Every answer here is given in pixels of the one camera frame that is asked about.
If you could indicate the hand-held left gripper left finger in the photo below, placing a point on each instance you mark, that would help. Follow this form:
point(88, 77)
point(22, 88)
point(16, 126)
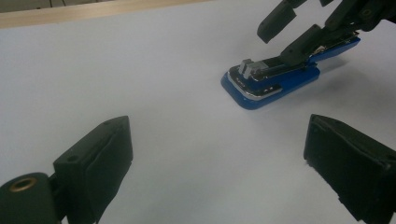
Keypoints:
point(93, 168)

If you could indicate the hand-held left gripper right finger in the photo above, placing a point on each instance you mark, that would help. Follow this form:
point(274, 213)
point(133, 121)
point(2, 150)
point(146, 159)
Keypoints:
point(355, 161)

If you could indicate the blue stapler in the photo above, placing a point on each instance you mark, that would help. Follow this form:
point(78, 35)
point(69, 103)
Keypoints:
point(274, 93)

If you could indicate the white table cover sheet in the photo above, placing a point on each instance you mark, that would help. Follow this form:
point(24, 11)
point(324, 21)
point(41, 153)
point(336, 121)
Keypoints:
point(171, 77)

